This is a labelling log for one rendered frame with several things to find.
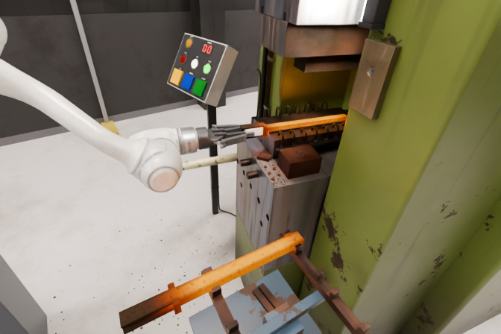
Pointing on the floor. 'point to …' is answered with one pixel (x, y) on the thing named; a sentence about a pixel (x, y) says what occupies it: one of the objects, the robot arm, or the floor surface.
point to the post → (214, 165)
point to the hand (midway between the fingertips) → (253, 130)
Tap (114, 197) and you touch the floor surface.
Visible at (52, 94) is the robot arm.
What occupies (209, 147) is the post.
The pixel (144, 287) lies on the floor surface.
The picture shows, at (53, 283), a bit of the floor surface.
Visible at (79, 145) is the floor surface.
